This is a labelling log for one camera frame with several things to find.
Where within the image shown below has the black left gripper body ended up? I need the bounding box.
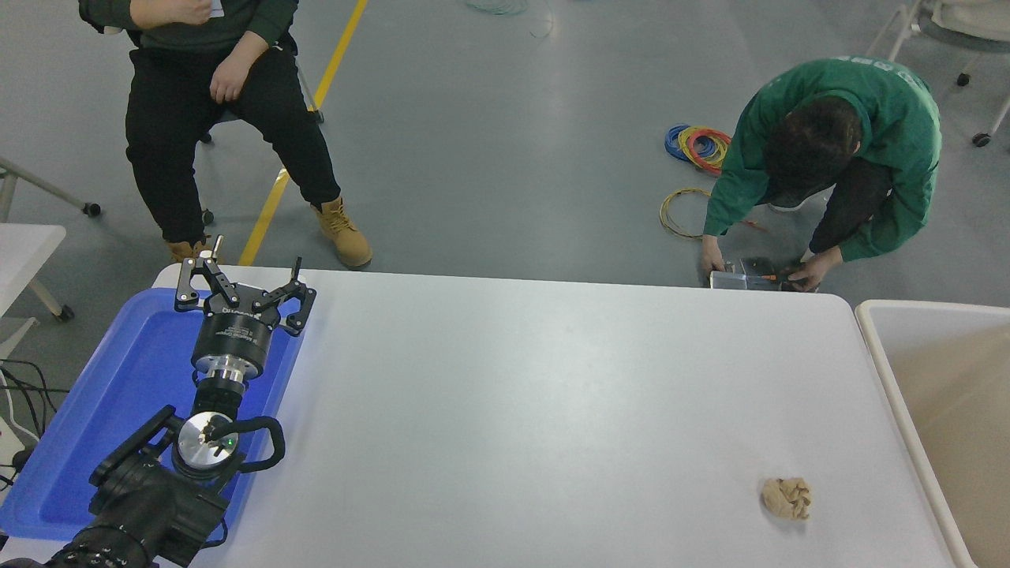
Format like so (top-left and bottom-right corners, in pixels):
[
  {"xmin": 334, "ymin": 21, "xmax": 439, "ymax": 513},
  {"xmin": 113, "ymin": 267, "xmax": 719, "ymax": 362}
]
[{"xmin": 192, "ymin": 303, "xmax": 279, "ymax": 372}]

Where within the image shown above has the small clear plastic box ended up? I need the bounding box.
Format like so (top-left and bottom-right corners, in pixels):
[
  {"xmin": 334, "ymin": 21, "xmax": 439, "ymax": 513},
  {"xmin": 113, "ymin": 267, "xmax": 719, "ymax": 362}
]
[{"xmin": 709, "ymin": 260, "xmax": 806, "ymax": 293}]

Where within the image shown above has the seated person's left hand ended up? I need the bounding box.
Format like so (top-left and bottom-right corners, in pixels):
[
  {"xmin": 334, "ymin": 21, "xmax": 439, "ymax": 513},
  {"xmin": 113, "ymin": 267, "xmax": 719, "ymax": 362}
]
[{"xmin": 208, "ymin": 55, "xmax": 247, "ymax": 104}]

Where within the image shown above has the seated person's right hand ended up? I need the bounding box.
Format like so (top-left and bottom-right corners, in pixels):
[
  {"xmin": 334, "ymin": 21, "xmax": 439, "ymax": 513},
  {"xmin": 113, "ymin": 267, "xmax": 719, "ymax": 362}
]
[{"xmin": 162, "ymin": 0, "xmax": 215, "ymax": 26}]

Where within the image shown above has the crouching person's left hand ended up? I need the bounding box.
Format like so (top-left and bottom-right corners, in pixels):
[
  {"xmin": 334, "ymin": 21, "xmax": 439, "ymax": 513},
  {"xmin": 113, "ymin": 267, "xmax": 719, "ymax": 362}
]
[{"xmin": 787, "ymin": 248, "xmax": 844, "ymax": 293}]

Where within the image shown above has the blue plastic tray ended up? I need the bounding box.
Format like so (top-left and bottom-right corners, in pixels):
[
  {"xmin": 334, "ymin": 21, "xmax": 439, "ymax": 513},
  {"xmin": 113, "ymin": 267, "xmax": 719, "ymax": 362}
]
[{"xmin": 0, "ymin": 288, "xmax": 307, "ymax": 545}]

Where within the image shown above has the grey metal leg with castor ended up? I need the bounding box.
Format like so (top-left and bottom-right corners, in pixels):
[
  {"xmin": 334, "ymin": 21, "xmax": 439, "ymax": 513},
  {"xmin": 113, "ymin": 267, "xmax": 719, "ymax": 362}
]
[{"xmin": 0, "ymin": 154, "xmax": 102, "ymax": 218}]

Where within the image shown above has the seated person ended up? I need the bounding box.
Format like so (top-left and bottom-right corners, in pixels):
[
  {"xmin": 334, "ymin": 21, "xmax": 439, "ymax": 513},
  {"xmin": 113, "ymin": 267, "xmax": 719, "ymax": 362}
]
[{"xmin": 77, "ymin": 0, "xmax": 373, "ymax": 271}]

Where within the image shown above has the white side table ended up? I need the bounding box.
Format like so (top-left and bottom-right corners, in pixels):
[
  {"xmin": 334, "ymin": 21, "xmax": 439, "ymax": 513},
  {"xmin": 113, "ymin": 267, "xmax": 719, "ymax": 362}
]
[{"xmin": 0, "ymin": 223, "xmax": 76, "ymax": 360}]

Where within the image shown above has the white power strip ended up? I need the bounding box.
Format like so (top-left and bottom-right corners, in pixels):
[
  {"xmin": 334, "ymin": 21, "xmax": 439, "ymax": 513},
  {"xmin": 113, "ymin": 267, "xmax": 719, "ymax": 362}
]
[{"xmin": 0, "ymin": 414, "xmax": 31, "ymax": 468}]

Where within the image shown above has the crumpled tan paper ball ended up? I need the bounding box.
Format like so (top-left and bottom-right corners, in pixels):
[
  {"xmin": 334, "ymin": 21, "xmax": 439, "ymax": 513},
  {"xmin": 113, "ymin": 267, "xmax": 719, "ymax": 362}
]
[{"xmin": 761, "ymin": 476, "xmax": 813, "ymax": 521}]

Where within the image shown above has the crouching person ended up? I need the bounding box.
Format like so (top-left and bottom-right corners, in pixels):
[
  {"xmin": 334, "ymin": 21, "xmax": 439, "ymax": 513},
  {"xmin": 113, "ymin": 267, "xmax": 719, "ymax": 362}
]
[{"xmin": 701, "ymin": 57, "xmax": 942, "ymax": 293}]

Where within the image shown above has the large pale bin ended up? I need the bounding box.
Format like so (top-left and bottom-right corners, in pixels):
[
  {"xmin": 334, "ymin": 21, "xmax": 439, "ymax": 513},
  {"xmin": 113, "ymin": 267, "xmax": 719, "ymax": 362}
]
[{"xmin": 855, "ymin": 298, "xmax": 1010, "ymax": 568}]

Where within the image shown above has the white-framed chair with castors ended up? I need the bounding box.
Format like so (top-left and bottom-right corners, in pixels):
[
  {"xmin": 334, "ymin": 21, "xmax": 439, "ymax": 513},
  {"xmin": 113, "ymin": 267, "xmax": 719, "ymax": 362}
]
[{"xmin": 860, "ymin": 0, "xmax": 1010, "ymax": 149}]

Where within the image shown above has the black cable bundle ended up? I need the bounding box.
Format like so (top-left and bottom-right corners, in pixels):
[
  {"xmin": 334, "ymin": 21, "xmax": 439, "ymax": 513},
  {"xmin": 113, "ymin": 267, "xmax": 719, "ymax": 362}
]
[{"xmin": 0, "ymin": 359, "xmax": 72, "ymax": 490}]

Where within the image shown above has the yellow-green wire coil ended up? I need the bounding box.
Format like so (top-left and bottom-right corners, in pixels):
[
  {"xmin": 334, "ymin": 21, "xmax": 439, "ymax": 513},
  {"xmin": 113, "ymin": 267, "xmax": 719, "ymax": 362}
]
[{"xmin": 660, "ymin": 188, "xmax": 715, "ymax": 241}]

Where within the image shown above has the blue wire coil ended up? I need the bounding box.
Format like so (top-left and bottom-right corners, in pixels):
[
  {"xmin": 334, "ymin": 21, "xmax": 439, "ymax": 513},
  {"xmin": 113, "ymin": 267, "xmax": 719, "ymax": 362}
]
[{"xmin": 664, "ymin": 125, "xmax": 716, "ymax": 163}]

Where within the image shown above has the yellow wire coil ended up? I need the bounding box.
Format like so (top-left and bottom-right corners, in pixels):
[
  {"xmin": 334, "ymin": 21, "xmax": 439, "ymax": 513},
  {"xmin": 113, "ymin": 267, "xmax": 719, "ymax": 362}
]
[{"xmin": 679, "ymin": 128, "xmax": 728, "ymax": 171}]

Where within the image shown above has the red wire coil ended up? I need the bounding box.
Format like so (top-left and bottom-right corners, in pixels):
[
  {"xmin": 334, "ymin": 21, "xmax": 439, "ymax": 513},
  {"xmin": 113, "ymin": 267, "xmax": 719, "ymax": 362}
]
[{"xmin": 683, "ymin": 129, "xmax": 733, "ymax": 177}]

